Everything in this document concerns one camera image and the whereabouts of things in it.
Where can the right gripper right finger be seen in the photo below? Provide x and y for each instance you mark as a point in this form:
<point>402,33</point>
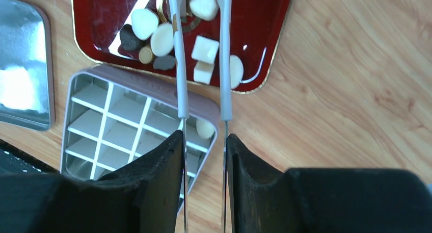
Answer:
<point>265,199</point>

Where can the dark round chocolate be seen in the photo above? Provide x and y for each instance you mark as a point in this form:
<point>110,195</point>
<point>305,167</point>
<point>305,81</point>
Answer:
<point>129,40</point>

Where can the white round chocolate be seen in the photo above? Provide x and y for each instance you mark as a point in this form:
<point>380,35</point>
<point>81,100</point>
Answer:
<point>236,71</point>

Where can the silver compartment tin box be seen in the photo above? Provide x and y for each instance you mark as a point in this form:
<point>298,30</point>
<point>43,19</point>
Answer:
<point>114,116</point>

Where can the white heart chocolate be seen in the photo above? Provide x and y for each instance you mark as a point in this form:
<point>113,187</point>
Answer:
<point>144,22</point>

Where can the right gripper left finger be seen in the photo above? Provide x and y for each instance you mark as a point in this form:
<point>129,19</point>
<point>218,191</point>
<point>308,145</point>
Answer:
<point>141,196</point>

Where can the white triangular chocolate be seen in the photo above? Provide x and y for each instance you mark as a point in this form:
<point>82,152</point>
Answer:
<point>204,9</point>

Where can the dark grey chocolate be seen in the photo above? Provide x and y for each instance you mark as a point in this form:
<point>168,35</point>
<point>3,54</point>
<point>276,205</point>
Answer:
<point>164,63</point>

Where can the white small square chocolate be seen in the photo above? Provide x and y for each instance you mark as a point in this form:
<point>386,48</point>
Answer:
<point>203,72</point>

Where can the silver tin lid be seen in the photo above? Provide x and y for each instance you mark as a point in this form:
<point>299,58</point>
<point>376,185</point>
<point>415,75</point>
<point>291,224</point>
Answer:
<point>27,95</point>

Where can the white oval chocolate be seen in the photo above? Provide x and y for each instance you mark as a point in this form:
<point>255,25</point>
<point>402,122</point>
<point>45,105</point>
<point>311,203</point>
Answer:
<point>162,40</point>

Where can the tan round chocolate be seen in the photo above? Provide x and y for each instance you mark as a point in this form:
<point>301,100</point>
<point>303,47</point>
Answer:
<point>146,55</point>

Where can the red lacquer tray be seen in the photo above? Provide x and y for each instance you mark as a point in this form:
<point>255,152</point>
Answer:
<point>255,31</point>

